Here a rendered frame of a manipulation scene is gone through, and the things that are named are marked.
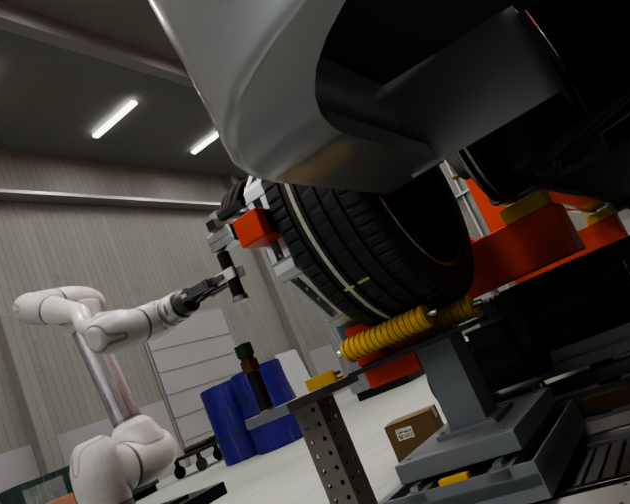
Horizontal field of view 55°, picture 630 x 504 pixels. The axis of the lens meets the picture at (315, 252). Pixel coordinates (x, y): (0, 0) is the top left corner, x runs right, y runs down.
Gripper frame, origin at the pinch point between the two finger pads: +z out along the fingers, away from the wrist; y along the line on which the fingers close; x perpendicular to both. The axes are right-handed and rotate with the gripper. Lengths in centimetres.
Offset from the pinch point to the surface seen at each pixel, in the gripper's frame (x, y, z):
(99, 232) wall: 397, -661, -781
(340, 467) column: -62, -30, -11
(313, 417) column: -45, -30, -13
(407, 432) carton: -71, -110, -28
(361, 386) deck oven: -66, -608, -334
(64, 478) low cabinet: -23, -308, -579
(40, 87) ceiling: 565, -476, -591
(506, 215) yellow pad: -12, -61, 61
